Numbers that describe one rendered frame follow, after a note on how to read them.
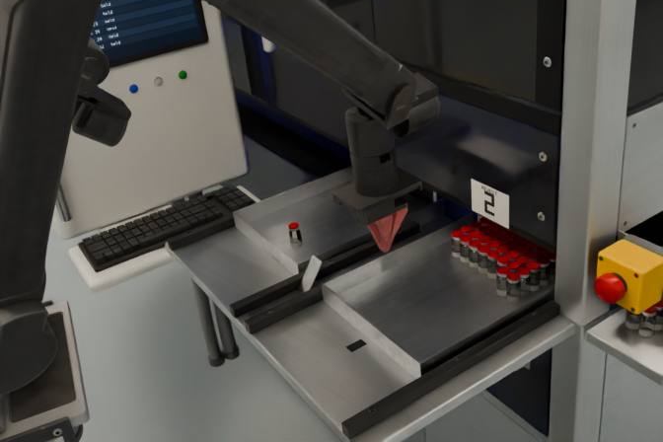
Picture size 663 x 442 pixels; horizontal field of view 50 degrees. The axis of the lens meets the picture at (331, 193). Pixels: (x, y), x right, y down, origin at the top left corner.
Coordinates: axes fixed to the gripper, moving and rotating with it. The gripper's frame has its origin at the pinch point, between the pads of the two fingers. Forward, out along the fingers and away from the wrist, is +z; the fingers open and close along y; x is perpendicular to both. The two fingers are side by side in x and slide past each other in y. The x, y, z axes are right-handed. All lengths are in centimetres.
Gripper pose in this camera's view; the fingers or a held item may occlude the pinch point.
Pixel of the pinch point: (383, 245)
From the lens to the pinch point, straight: 96.8
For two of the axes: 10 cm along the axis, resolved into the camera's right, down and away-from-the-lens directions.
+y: 8.3, -3.6, 4.3
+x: -5.4, -3.4, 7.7
